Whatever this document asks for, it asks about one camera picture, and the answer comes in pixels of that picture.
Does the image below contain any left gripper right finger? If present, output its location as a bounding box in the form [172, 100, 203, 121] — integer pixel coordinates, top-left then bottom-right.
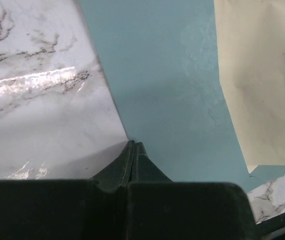
[126, 142, 256, 240]

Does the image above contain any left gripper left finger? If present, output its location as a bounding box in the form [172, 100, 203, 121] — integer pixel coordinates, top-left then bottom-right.
[0, 141, 135, 240]

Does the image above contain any blue-grey envelope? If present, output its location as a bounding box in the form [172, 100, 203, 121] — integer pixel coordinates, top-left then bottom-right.
[79, 0, 285, 192]

